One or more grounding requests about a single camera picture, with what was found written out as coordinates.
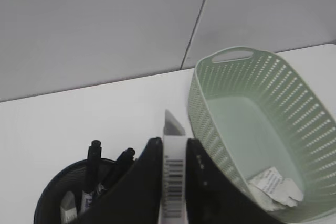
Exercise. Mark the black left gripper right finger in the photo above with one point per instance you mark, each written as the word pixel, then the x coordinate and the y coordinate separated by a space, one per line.
pixel 211 197

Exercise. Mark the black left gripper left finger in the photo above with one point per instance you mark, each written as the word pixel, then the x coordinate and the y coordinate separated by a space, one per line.
pixel 136 196

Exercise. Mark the white grey eraser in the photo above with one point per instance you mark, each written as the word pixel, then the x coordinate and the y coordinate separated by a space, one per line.
pixel 68 210
pixel 174 171

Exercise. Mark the black marker pen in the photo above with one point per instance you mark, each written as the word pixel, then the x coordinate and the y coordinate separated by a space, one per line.
pixel 86 201
pixel 121 166
pixel 93 161

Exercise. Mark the white waste paper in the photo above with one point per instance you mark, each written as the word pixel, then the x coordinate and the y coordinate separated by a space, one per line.
pixel 273 192

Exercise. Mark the black marker pen front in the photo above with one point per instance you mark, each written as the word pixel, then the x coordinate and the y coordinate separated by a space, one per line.
pixel 93 161

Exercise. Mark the black mesh pen holder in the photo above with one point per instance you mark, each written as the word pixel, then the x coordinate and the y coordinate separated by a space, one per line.
pixel 72 178

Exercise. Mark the light green woven basket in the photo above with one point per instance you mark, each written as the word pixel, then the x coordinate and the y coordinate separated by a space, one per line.
pixel 252 111

